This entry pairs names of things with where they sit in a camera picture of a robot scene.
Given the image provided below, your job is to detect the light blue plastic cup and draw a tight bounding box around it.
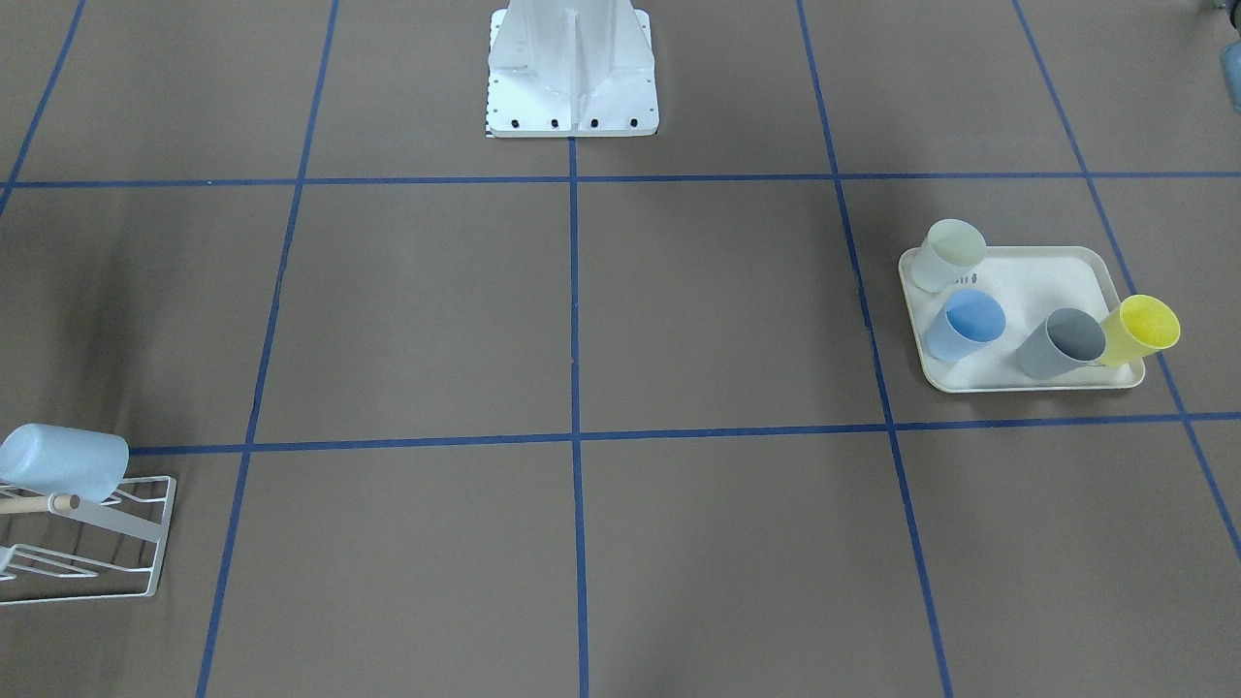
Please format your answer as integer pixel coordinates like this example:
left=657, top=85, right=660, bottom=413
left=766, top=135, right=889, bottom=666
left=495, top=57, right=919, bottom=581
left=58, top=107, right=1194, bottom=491
left=1, top=424, right=130, bottom=503

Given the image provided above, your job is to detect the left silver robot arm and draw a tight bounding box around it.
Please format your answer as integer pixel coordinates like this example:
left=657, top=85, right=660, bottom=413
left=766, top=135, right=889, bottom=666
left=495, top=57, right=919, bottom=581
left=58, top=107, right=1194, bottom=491
left=1220, top=41, right=1241, bottom=113

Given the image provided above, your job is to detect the pale green plastic cup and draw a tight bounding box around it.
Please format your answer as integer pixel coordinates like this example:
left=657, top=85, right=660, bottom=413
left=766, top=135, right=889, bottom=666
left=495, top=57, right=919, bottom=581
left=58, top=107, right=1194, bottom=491
left=908, top=219, right=987, bottom=293

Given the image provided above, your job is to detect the grey plastic cup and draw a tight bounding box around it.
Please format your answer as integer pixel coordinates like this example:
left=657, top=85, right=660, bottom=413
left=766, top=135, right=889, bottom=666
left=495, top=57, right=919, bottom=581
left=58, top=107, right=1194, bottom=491
left=1015, top=306, right=1107, bottom=380

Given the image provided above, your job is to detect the yellow plastic cup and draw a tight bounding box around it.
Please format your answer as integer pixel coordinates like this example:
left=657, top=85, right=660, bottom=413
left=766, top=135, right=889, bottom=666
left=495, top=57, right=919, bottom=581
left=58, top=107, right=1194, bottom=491
left=1098, top=296, right=1181, bottom=366

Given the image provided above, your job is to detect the cream plastic tray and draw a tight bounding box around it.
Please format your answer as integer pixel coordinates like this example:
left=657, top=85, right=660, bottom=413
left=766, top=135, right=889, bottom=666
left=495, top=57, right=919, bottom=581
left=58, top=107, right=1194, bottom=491
left=897, top=246, right=1145, bottom=394

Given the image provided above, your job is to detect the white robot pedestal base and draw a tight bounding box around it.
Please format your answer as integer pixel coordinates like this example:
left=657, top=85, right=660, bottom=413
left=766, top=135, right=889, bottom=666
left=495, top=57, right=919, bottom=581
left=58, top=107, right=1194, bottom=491
left=485, top=1, right=660, bottom=139

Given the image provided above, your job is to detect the white wire cup rack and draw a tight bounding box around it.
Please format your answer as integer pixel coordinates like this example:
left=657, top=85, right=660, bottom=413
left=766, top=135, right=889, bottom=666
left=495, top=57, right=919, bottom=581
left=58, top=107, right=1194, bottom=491
left=2, top=476, right=177, bottom=607

